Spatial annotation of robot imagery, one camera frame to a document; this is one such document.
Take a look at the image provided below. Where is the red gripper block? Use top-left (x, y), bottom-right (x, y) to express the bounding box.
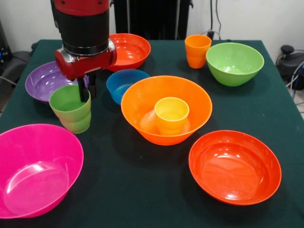
top-left (55, 39), bottom-right (117, 103)

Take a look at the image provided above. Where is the green plastic cup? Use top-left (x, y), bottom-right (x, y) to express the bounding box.
top-left (49, 85), bottom-right (92, 134)

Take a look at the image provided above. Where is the yellow plastic cup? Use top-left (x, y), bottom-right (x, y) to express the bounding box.
top-left (154, 97), bottom-right (190, 136)

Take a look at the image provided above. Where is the orange plastic bowl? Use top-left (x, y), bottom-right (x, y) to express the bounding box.
top-left (121, 76), bottom-right (213, 146)

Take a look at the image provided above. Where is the black computer tower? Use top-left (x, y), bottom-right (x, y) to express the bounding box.
top-left (0, 19), bottom-right (12, 69)

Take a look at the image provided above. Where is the blue plastic bowl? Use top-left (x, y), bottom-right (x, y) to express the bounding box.
top-left (106, 69), bottom-right (151, 105)

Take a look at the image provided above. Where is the purple plastic bowl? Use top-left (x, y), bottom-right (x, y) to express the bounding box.
top-left (25, 61), bottom-right (90, 104)

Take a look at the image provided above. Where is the red plastic bowl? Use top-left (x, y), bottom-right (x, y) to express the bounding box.
top-left (188, 130), bottom-right (282, 206)
top-left (108, 33), bottom-right (152, 73)

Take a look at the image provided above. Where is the pink plastic bowl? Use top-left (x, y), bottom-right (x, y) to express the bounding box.
top-left (0, 123), bottom-right (85, 219)

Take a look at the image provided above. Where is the orange plastic cup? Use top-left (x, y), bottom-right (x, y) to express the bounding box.
top-left (184, 34), bottom-right (212, 69)

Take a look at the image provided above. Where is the green plastic bowl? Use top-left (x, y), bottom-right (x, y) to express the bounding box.
top-left (205, 42), bottom-right (265, 87)

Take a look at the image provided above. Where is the dark green table cloth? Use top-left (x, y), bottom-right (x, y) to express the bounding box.
top-left (0, 39), bottom-right (304, 228)

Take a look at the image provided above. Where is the grey cable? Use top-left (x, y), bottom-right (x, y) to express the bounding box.
top-left (0, 75), bottom-right (18, 86)

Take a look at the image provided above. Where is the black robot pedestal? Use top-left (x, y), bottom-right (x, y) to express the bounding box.
top-left (110, 0), bottom-right (193, 40)

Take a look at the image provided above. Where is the black hanging cable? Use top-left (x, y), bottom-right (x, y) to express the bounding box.
top-left (206, 0), bottom-right (223, 40)

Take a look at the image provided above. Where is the blue cable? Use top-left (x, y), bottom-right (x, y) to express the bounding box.
top-left (291, 60), bottom-right (304, 91)

